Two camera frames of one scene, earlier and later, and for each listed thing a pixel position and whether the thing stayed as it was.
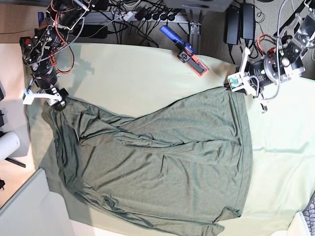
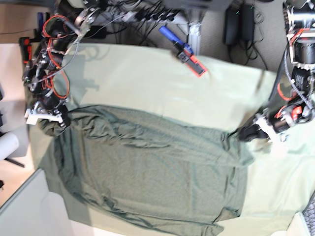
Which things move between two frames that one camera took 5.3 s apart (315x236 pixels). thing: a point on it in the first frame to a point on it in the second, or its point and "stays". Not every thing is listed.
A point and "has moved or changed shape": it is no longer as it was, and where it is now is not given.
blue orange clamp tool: [186, 51] stays
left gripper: [62, 92] to [53, 115]
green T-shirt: [188, 163] has moved or changed shape
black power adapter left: [231, 23] stays
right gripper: [251, 85] to [263, 119]
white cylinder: [10, 143] stays
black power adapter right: [247, 20] stays
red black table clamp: [25, 44] stays
